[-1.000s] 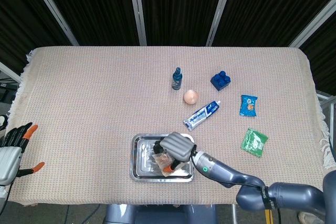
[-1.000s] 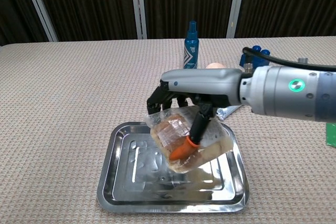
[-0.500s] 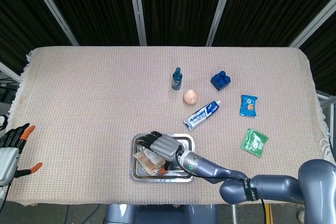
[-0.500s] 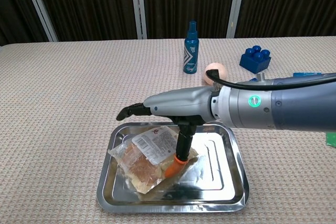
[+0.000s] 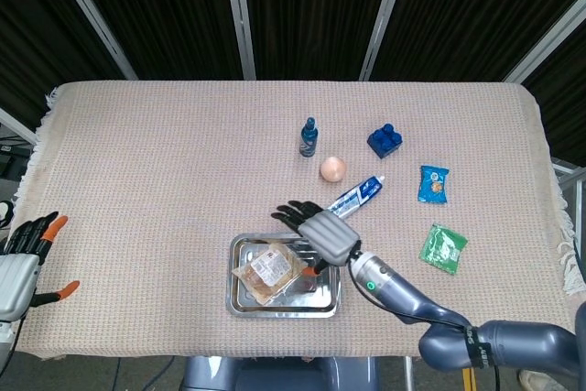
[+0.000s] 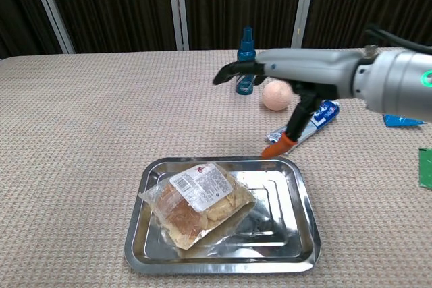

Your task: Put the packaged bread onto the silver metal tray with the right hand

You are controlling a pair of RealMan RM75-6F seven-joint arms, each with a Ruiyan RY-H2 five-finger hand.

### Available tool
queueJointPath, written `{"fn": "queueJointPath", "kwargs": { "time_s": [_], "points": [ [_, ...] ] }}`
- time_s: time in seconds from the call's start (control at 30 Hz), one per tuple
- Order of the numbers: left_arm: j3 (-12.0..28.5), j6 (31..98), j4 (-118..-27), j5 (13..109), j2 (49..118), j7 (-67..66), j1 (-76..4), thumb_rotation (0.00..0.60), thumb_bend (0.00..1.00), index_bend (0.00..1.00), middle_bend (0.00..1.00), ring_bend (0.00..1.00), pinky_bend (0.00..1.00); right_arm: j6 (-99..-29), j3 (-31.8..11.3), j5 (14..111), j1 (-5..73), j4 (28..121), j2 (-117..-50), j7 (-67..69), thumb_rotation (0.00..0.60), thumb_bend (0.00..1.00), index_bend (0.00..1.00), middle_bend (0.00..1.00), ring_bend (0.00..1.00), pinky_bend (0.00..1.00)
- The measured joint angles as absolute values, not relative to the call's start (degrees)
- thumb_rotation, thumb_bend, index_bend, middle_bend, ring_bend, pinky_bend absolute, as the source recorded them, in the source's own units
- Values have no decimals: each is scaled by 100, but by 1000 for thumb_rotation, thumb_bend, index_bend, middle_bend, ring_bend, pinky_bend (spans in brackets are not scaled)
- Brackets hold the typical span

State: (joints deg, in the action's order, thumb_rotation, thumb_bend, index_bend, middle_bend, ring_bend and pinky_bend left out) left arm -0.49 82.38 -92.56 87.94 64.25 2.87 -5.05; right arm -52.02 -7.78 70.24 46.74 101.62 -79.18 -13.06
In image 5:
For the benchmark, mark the blue cookie snack packet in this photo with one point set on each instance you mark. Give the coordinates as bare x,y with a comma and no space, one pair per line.
433,185

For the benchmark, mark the beige woven tablecloth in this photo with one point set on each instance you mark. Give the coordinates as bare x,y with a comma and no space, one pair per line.
137,180

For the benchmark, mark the white and blue toothpaste tube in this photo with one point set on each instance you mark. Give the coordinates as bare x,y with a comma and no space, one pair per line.
361,192

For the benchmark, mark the peach-coloured ball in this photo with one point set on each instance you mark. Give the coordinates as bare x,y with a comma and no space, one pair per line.
333,170

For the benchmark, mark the beige shoe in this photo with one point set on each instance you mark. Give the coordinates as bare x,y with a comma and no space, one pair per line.
538,382

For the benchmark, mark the stainless steel tray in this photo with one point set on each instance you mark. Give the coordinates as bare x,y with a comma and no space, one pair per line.
293,305

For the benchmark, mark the grey aluminium partition post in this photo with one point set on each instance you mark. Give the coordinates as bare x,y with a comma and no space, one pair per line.
91,15
385,15
545,38
239,15

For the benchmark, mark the grey-blue robot torso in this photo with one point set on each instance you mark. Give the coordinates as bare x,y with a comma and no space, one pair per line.
274,375

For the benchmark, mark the blue toy building block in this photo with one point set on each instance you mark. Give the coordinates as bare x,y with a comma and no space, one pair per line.
384,143

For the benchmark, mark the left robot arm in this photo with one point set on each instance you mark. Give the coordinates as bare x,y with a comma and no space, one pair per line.
4,331

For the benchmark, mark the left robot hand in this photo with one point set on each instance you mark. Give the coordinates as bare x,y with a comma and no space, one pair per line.
18,272

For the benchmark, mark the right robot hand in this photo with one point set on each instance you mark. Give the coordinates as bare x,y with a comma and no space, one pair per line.
327,237

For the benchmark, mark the bread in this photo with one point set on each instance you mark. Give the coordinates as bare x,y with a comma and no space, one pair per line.
270,267

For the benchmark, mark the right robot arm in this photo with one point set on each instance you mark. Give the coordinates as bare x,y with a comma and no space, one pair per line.
398,285

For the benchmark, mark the blue spray bottle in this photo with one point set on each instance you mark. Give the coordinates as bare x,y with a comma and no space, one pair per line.
308,139

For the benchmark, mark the green snack packet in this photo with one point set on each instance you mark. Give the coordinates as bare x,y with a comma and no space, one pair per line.
443,249

